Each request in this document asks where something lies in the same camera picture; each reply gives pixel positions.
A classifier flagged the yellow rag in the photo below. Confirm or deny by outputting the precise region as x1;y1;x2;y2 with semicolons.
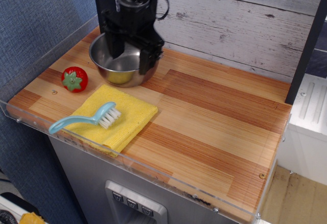
65;85;158;158

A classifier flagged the light blue scrub brush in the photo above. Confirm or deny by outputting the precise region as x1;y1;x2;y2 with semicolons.
48;102;122;134

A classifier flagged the red toy strawberry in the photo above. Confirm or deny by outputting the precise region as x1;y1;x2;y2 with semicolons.
61;66;88;93

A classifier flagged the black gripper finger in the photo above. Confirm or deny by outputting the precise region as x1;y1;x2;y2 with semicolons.
139;49;160;75
105;31;125;59

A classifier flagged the white toy sink counter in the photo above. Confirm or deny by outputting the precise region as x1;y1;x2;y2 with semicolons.
277;74;326;185

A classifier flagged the silver metal pot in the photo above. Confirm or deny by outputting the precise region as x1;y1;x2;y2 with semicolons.
89;33;159;87

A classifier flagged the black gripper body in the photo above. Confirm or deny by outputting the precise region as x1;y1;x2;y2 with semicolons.
104;0;164;54

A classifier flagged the silver toy fridge cabinet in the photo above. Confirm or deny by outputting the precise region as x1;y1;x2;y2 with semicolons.
49;136;234;223

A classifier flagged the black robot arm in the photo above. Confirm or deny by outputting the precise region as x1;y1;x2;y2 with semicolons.
102;0;165;75

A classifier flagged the black and yellow object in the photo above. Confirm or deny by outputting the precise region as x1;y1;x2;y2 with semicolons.
1;210;46;224

